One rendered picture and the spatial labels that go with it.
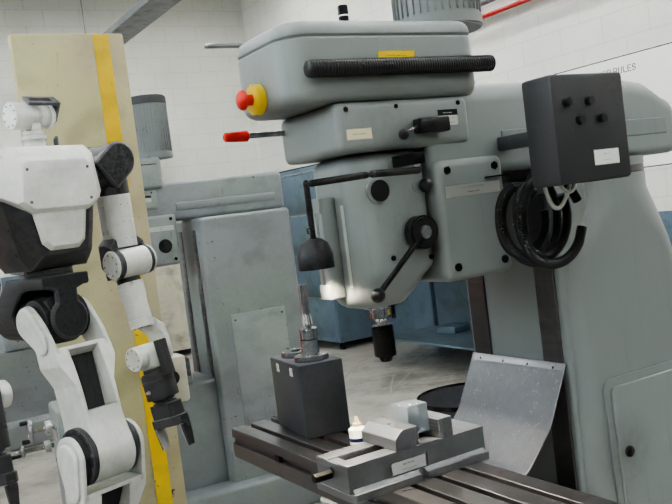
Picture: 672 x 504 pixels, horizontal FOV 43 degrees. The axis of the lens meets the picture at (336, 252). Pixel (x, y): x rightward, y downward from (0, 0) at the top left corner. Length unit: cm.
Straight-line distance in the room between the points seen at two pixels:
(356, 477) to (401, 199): 56
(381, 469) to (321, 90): 75
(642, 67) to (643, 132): 445
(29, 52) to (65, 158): 125
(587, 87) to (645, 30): 496
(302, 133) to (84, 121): 173
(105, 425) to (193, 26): 983
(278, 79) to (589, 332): 88
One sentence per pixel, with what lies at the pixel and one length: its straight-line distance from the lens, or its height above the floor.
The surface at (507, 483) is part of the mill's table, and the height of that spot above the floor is 95.
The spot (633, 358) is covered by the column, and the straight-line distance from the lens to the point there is 210.
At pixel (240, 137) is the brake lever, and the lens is 181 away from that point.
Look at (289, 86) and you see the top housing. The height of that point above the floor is 177.
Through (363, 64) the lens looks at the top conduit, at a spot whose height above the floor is 179.
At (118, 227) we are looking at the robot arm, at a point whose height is 155.
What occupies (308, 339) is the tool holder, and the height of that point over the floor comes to 120.
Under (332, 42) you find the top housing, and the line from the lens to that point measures 169.
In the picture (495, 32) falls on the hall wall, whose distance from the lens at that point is 780.
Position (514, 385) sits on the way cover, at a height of 106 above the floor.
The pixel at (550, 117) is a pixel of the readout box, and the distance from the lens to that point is 169.
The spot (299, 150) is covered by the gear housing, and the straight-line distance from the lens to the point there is 181.
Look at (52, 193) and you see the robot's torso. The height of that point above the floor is 165.
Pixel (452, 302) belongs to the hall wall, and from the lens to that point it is 855.
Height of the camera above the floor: 153
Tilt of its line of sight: 3 degrees down
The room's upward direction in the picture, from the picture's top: 7 degrees counter-clockwise
